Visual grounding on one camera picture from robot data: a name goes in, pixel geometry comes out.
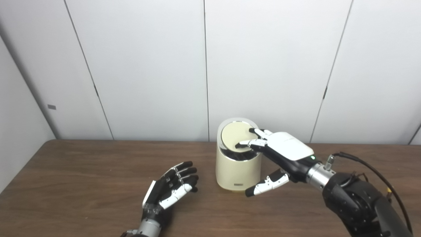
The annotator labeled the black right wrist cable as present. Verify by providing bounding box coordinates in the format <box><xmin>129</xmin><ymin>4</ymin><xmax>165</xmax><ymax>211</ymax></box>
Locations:
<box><xmin>324</xmin><ymin>151</ymin><xmax>413</xmax><ymax>234</ymax></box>

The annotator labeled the white and black left hand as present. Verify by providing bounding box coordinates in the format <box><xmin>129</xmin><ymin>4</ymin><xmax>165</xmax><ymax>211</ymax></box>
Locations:
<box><xmin>141</xmin><ymin>161</ymin><xmax>199</xmax><ymax>226</ymax></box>

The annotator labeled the round cream bin lid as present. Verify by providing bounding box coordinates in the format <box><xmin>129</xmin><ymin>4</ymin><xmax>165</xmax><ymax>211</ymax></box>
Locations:
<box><xmin>220</xmin><ymin>121</ymin><xmax>259</xmax><ymax>152</ymax></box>

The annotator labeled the cream-colored bin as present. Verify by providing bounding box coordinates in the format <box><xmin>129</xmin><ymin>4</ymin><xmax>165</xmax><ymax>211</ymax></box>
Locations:
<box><xmin>215</xmin><ymin>118</ymin><xmax>262</xmax><ymax>192</ymax></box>

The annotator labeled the white and black right hand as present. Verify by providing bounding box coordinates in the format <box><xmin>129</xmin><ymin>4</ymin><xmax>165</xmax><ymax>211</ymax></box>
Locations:
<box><xmin>235</xmin><ymin>128</ymin><xmax>316</xmax><ymax>198</ymax></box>

